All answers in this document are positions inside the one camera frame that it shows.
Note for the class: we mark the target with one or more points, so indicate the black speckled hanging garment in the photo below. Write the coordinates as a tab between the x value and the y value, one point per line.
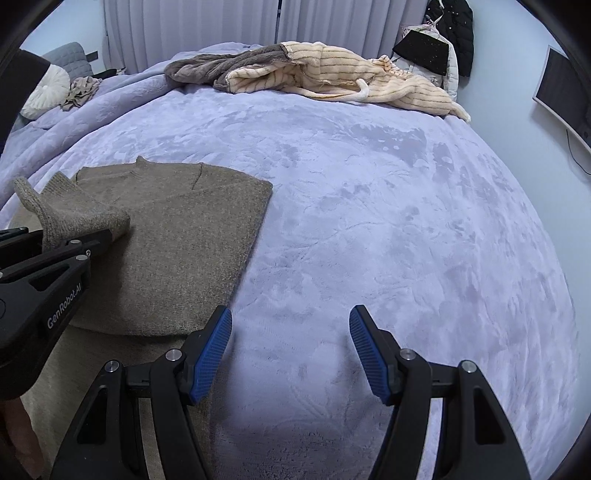
422	55

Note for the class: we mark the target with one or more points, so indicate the white hanging coat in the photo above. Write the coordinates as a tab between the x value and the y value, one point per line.
451	74

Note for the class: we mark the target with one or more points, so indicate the white-framed monitor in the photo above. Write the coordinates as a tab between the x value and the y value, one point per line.
563	87

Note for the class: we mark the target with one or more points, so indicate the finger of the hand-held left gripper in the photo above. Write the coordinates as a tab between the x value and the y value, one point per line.
69	254
18	244

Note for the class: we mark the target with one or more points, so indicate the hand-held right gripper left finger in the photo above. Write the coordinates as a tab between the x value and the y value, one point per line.
212	350

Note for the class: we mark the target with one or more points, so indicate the cream striped fleece robe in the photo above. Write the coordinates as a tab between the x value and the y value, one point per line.
332	69

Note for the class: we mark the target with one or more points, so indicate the lavender plush blanket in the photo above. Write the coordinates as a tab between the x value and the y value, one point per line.
369	230

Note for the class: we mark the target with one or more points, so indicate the person's left hand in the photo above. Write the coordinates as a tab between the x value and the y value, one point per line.
16	434

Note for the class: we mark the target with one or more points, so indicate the black hanging jacket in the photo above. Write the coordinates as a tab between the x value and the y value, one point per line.
461	32

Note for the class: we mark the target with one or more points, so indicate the small beige crumpled cloth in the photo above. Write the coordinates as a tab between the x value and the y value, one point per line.
81	92

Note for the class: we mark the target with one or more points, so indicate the grey-brown fleece garment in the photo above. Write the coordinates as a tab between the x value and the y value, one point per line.
198	69

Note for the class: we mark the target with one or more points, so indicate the white pleated curtains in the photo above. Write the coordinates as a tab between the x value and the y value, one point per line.
207	23

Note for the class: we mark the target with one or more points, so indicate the brown knit sweater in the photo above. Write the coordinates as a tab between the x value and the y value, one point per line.
184	240

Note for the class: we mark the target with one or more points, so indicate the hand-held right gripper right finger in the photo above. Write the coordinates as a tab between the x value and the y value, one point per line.
369	355

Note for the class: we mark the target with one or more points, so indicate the round white pleated cushion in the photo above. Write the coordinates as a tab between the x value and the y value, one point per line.
46	87

